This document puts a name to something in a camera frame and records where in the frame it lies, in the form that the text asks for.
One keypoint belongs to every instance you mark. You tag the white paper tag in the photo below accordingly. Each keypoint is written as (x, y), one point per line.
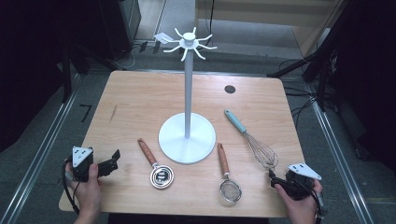
(160, 38)

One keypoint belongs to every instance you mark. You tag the black cabinet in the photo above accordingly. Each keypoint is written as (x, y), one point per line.
(120, 28)

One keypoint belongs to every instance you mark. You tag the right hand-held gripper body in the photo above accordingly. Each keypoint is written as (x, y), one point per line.
(300, 171)

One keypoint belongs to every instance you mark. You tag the metal floor rail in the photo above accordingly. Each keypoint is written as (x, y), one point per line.
(337, 149)
(37, 161)

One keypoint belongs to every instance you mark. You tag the light wooden panel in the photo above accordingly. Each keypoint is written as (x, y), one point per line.
(264, 12)

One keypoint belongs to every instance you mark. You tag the white utensil rack stand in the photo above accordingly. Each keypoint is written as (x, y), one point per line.
(187, 93)

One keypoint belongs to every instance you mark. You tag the black tripod stand legs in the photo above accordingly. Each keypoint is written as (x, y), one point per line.
(292, 66)

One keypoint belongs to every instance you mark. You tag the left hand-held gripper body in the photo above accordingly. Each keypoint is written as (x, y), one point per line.
(81, 157)

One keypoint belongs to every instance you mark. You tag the person's left hand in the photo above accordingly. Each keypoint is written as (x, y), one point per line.
(87, 196)

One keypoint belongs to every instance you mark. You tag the black metal stand frame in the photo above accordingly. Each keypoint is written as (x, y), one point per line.
(66, 77)

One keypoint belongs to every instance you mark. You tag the black floor plug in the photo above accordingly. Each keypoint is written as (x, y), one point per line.
(143, 46)
(156, 47)

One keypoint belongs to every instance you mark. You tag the person's right hand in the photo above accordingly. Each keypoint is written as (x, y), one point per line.
(302, 211)

